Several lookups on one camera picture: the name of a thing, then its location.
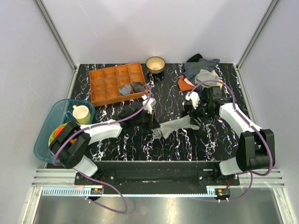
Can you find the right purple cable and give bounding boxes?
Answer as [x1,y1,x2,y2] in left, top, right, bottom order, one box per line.
[186,79,274,203]

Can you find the cream and green mug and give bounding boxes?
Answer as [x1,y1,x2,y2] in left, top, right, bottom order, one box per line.
[72,105,91,125]

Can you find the navy striped garment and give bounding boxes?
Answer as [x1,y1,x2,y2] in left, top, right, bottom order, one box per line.
[183,58,220,84]

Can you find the beige garment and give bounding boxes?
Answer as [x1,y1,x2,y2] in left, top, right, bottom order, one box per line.
[211,70,223,89]

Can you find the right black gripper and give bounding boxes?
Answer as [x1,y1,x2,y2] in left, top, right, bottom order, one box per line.
[187,98,215,127]

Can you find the beige ceramic bowl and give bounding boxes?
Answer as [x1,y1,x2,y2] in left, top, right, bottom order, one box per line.
[146,56,165,74]

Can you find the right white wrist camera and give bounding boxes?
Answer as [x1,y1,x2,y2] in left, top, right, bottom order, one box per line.
[185,91,200,109]

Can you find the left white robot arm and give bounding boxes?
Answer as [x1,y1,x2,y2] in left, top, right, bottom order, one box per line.
[49,103,160,185]

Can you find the green dotted plate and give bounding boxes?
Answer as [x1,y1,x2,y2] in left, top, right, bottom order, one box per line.
[48,123,68,147]

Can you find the orange garment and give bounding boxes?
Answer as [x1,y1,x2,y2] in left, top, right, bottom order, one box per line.
[178,75,195,92]

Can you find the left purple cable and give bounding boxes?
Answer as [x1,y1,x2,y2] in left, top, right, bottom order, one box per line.
[51,84,154,214]

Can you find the teal plastic bin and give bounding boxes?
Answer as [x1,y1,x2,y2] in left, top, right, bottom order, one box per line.
[34,98,95,164]

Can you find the orange cup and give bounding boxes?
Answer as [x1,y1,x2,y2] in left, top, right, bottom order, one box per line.
[54,123,67,140]

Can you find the purple cable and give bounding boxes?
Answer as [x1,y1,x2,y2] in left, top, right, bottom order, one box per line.
[51,84,154,214]
[186,79,274,203]

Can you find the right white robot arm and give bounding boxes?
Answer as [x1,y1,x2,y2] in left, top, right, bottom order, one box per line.
[185,86,275,185]

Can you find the grey striped underwear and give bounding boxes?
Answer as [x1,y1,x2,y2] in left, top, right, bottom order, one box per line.
[152,115,201,139]

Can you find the grey garment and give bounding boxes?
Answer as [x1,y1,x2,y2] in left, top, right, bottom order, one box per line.
[194,70,217,88]

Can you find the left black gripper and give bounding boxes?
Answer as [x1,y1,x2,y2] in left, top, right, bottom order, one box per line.
[132,109,160,131]

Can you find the rolled striped underwear in tray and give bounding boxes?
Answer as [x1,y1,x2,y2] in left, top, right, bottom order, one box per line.
[119,84,133,96]

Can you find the rolled dark grey underwear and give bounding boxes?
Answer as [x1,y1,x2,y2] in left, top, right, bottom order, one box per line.
[131,82,145,93]

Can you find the orange compartment tray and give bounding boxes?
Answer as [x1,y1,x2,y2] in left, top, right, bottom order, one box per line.
[89,63,148,107]

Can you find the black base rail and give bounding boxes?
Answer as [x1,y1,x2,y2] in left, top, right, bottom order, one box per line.
[74,160,241,196]

